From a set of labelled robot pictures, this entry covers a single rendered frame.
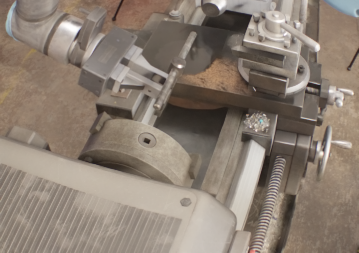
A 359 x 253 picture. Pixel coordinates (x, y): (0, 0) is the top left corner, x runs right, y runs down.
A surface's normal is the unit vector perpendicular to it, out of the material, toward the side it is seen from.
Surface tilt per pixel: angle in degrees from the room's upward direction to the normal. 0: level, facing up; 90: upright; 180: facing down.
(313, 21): 0
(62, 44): 62
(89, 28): 68
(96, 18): 22
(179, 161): 57
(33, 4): 104
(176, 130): 17
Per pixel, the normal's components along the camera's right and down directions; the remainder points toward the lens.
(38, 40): -0.24, 0.50
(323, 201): -0.04, -0.70
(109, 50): 0.32, -0.58
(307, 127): -0.30, 0.69
